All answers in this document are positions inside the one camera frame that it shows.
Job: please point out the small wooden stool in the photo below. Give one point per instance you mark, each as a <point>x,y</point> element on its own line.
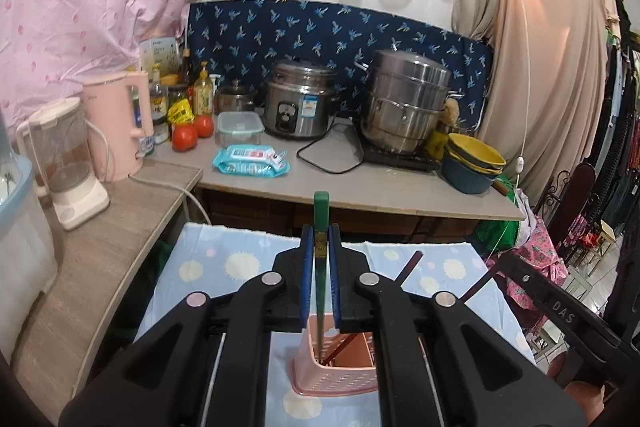
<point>602,238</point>

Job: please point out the dark blue patterned cloth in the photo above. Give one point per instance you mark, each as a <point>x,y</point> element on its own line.
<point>300,32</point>

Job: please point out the blue wet wipes pack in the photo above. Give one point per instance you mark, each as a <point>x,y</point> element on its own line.
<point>250,159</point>

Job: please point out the white storage bin blue lid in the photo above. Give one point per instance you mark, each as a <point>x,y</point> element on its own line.
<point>20,232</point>

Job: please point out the pink electric kettle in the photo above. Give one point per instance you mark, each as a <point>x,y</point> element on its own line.
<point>112,127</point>

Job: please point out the white blender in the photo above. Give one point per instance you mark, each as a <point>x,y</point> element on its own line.
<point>75,197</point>

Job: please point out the dark wooden chair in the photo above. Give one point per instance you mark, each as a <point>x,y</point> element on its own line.
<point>575,197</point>

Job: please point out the row of hanging clothes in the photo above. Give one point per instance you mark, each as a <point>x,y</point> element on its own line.
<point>620,132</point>

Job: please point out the yellow tin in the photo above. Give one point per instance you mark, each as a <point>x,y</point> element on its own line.
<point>436,147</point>

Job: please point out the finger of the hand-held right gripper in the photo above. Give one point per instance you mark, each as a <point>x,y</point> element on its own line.
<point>510,269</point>

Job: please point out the person's right hand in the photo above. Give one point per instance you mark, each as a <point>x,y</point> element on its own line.
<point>582,399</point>

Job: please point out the large blue bowl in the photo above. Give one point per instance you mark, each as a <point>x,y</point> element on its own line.
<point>467,182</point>

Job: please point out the clear plastic food container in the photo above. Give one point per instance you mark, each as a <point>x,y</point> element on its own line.
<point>240,127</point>

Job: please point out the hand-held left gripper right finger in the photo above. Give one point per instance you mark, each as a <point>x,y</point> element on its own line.
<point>334,277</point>

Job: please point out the white pump bottle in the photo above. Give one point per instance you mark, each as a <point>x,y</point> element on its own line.
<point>215,83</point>

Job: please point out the light blue planet tablecloth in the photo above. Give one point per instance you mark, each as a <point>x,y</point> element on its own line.
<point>225,257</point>

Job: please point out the steel steamer pot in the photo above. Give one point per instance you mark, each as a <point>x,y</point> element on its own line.
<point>405,107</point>

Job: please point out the brown scrubbing sponge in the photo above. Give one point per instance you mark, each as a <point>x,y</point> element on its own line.
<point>451,111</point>

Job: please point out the steel rice cooker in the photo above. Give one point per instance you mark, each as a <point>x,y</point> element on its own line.
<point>300,97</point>

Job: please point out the green chopstick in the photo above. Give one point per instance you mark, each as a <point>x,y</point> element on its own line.
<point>320,217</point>

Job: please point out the dark sauce bottle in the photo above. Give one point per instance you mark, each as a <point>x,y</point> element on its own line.
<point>185,67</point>

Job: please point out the dark red chopstick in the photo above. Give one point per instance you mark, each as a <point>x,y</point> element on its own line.
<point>410,266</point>
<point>478,287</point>

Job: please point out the pink perforated utensil holder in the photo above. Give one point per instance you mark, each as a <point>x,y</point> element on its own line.
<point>340,379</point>

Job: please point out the bottle with white label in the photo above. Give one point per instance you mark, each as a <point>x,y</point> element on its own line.
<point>159,102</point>

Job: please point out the small steel pot with lid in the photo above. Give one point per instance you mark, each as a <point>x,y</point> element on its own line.
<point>232,99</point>

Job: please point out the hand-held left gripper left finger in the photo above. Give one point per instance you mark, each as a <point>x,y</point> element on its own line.
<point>306,277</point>

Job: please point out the red tomato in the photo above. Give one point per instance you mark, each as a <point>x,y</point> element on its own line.
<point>203,125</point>
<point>185,138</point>

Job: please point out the black induction cooktop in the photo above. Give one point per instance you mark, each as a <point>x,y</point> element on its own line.
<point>400,162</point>

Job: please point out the yellow cooking oil bottle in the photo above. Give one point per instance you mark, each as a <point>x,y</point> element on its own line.
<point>202,94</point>

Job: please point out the pink pineapple print cloth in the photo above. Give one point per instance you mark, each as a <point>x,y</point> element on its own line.
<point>540,247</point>

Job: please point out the beige curtain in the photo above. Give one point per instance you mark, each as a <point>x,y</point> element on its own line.
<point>540,57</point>

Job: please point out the pink floral sheet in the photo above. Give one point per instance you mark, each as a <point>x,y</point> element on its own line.
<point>100,7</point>

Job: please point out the blue bowl yellow inside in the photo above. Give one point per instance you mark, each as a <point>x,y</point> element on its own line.
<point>495,171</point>
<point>477,152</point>

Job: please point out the glass jar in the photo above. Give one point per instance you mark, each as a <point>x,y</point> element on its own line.
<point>177,93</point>

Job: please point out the white and green carton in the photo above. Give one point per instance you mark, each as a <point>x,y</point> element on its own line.
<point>159,52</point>

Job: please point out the yellow snack packet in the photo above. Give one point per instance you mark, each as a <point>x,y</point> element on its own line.
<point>180,112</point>

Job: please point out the green bag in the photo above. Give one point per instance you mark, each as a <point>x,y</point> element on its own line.
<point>492,227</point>

